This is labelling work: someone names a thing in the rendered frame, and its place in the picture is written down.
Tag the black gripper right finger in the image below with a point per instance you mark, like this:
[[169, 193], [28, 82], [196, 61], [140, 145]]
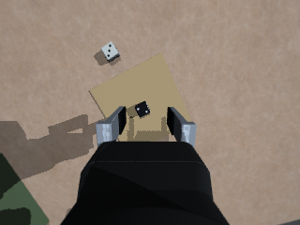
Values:
[[180, 128]]

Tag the white die with black pips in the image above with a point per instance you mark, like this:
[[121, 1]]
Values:
[[110, 51]]

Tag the tan flat mat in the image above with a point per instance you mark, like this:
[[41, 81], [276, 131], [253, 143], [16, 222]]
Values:
[[150, 81]]

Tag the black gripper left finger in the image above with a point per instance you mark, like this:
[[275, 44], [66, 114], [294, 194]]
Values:
[[109, 130]]

